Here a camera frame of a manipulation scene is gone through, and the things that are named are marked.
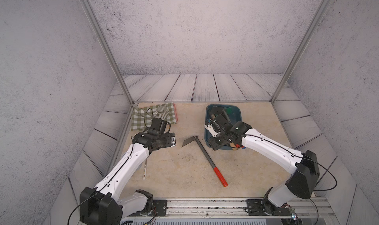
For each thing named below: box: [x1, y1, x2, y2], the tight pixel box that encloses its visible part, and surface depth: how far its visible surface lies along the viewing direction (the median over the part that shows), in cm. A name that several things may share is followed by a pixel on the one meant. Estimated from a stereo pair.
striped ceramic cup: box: [155, 104, 170, 120], surface depth 107 cm
